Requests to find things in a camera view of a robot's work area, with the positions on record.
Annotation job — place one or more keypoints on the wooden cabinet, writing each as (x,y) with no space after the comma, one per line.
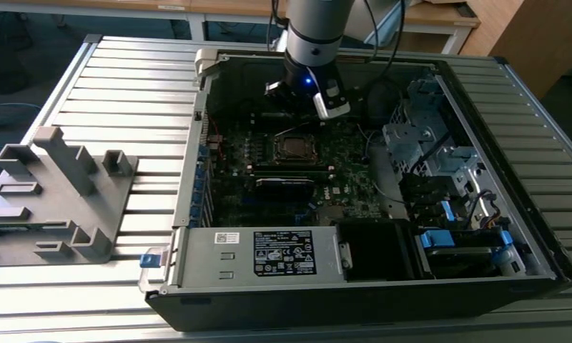
(529,35)

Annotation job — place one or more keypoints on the metal locking lever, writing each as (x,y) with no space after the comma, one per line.
(293,129)

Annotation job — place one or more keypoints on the black fan shroud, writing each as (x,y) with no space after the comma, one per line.
(376,250)

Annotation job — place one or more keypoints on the grey chipset heatsink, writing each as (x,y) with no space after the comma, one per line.
(328,213)

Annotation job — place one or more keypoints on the wooden desk white frame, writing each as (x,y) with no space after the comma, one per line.
(76,3)
(439,19)

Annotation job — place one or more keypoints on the grey parts rack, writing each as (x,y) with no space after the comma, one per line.
(57,207)

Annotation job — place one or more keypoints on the hard disk in blue carrier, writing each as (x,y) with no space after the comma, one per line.
(457,257)

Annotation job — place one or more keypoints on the metal drive cage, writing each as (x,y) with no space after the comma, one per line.
(409,139)

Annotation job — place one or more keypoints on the metal ethernet port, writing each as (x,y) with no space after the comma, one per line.
(213,140)

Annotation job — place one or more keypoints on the green RAM stick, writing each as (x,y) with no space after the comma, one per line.
(33,226)

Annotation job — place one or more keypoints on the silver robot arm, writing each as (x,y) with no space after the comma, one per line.
(315,39)

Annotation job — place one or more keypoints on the silver CPU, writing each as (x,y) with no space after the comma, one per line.
(297,147)

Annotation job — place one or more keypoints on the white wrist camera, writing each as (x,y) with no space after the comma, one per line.
(333,101)

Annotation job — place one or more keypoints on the grey power supply unit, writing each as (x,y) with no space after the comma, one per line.
(204,257)

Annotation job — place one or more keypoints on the green motherboard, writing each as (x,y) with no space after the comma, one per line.
(352,178)

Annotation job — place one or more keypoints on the black graphics card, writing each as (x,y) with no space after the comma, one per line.
(282,188)

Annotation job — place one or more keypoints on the blue plastic clip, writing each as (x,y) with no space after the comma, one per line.
(302,214)

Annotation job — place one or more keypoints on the CPU socket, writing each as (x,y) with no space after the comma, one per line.
(274,161)

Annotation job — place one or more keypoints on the blue case latch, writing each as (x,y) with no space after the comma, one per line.
(149,261)

